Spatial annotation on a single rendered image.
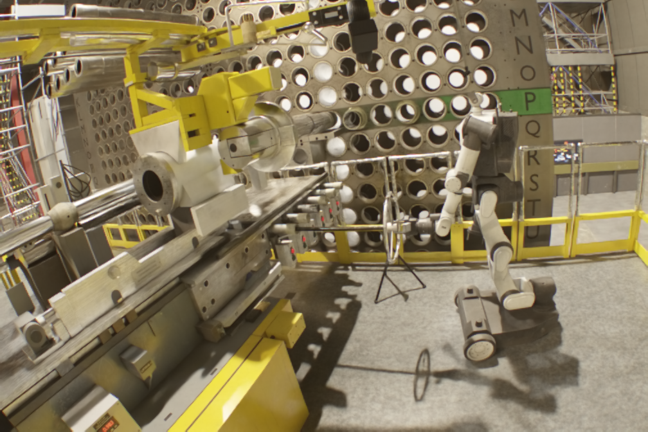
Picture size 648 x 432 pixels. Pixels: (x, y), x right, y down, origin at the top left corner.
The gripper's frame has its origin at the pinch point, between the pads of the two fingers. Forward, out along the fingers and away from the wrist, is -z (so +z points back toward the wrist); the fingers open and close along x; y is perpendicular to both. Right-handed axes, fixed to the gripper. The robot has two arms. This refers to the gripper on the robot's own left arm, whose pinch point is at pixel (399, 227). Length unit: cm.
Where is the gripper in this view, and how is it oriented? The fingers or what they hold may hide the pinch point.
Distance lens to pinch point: 177.7
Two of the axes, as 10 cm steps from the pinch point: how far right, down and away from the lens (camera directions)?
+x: -1.0, -9.9, -1.0
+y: -3.8, 1.3, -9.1
